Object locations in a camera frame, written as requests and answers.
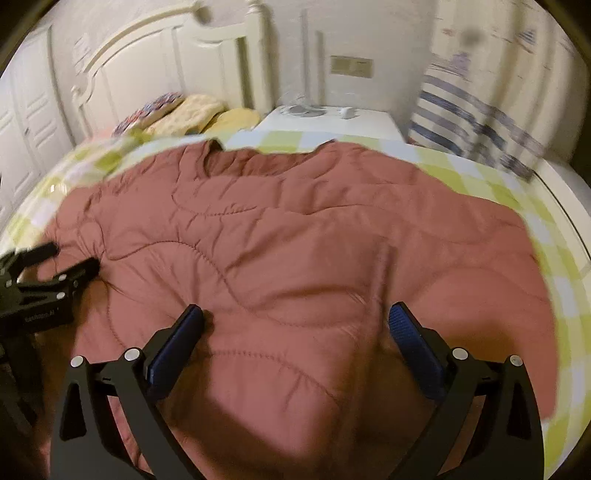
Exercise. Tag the striped printed curtain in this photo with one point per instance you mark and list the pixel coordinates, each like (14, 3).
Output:
(475, 106)

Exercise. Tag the colourful patterned pillow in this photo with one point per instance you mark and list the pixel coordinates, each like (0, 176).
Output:
(147, 110)

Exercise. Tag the yellow textured pillow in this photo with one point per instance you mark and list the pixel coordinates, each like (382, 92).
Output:
(189, 113)

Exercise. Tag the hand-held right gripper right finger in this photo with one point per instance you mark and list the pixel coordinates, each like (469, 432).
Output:
(411, 346)

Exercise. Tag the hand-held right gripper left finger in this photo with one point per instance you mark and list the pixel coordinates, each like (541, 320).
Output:
(178, 341)

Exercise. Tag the white slim table lamp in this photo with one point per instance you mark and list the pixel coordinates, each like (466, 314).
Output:
(304, 69)

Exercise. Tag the bed with yellow checkered sheet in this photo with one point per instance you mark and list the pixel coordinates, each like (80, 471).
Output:
(558, 277)

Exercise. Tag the white wardrobe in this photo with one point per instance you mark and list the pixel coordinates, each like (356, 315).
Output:
(27, 120)

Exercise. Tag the plain yellow pillow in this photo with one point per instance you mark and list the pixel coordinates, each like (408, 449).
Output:
(238, 120)

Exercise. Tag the beige wall socket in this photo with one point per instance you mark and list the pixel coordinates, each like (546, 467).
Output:
(351, 66)

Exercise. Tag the white wooden bed headboard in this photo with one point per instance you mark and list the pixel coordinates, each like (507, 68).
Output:
(152, 55)

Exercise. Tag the reddish-brown quilted comforter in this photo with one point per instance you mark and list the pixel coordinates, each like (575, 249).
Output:
(286, 240)

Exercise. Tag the white window sill bench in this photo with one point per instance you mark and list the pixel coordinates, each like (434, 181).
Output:
(565, 198)

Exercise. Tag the white nightstand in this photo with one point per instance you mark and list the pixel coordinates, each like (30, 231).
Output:
(332, 127)

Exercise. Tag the white charger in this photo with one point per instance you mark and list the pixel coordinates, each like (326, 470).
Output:
(348, 113)

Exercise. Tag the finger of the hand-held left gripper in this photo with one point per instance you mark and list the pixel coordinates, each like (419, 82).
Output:
(69, 277)
(32, 257)

